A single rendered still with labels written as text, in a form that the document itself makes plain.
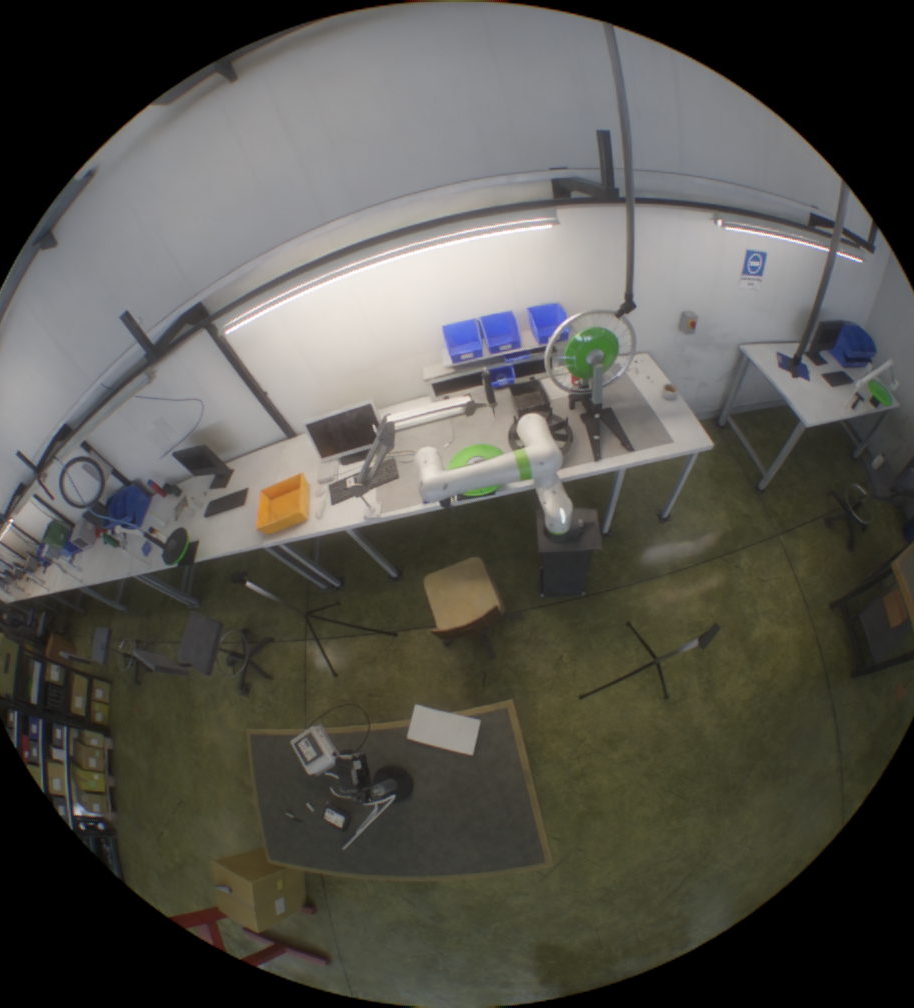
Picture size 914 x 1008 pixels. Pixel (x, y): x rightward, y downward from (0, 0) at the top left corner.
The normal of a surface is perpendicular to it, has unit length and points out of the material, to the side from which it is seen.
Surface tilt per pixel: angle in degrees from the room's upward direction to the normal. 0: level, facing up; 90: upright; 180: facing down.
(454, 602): 0
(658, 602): 0
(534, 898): 0
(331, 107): 90
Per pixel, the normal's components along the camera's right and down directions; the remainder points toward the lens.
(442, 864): -0.22, -0.52
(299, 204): 0.11, 0.83
